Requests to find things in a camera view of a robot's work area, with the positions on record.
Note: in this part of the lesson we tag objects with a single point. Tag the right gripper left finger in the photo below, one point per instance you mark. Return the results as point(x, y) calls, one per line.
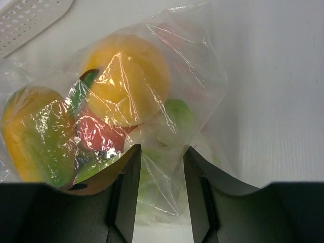
point(99, 209)

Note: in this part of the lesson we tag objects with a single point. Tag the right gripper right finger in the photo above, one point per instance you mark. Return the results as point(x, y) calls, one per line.
point(226, 209)

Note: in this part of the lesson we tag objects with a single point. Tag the fake green apple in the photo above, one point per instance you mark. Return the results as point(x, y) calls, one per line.
point(94, 166)

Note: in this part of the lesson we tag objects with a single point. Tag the fake pink peach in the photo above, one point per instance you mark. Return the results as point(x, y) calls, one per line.
point(97, 136)

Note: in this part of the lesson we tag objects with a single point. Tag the clear zip top bag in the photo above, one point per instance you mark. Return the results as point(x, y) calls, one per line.
point(198, 84)

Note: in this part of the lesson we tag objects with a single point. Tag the fake yellow mango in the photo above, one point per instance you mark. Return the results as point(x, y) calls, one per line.
point(38, 130)

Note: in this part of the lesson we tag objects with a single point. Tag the fake round orange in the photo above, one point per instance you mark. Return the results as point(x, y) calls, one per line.
point(133, 80)

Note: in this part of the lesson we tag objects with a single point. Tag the white perforated plastic basket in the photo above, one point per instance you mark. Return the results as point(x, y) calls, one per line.
point(23, 20)

